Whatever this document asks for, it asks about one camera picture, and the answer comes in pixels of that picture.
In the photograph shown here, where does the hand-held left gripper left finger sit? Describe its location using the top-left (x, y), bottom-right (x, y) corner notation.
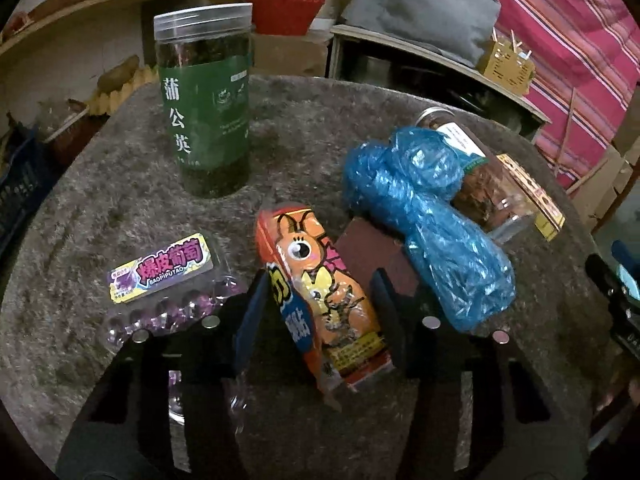
top-left (85, 271), bottom-right (271, 480)

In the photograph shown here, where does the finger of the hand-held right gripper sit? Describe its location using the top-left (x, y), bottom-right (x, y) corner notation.
top-left (585, 253), bottom-right (632, 307)

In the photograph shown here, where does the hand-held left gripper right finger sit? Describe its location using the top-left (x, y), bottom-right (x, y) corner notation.
top-left (370, 269), bottom-right (551, 480)

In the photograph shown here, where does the orange snack packet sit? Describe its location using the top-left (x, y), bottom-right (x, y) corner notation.
top-left (255, 201), bottom-right (397, 397)

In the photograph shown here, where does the dark red flat box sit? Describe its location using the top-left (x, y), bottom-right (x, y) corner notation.
top-left (333, 216), bottom-right (422, 302)

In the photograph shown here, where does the purple grape candy tray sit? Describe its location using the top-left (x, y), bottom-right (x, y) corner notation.
top-left (101, 231), bottom-right (249, 427)

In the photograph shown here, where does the yellow flat box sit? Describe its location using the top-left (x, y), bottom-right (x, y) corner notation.
top-left (494, 153), bottom-right (567, 242)

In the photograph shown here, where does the blue plastic bag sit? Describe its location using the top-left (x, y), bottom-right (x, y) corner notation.
top-left (342, 127), bottom-right (517, 334)

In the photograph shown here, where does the clear jar with brown contents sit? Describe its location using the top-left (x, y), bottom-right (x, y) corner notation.
top-left (414, 106), bottom-right (540, 247)

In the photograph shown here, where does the green label jar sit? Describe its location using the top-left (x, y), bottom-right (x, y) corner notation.
top-left (153, 3), bottom-right (255, 199)

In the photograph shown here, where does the small cardboard box with sticks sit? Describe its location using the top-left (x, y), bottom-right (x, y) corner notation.
top-left (474, 29), bottom-right (537, 97)

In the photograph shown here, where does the red striped cloth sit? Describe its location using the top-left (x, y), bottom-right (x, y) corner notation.
top-left (444, 0), bottom-right (640, 192)

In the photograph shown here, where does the blue plastic crate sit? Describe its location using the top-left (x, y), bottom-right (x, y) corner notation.
top-left (0, 129), bottom-right (52, 257)

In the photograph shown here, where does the wooden shelf table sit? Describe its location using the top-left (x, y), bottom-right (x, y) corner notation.
top-left (326, 24), bottom-right (552, 132)

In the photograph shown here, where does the brown cardboard box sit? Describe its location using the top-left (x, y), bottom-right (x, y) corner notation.
top-left (249, 31), bottom-right (334, 79)

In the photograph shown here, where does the red plastic basket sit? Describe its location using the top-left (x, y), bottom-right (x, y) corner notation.
top-left (246, 0), bottom-right (327, 37)

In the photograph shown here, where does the grey cushion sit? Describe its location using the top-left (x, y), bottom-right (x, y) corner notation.
top-left (339, 0), bottom-right (502, 69)

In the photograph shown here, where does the curved wooden wall shelf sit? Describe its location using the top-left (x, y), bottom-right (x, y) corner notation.
top-left (0, 0), bottom-right (207, 57)

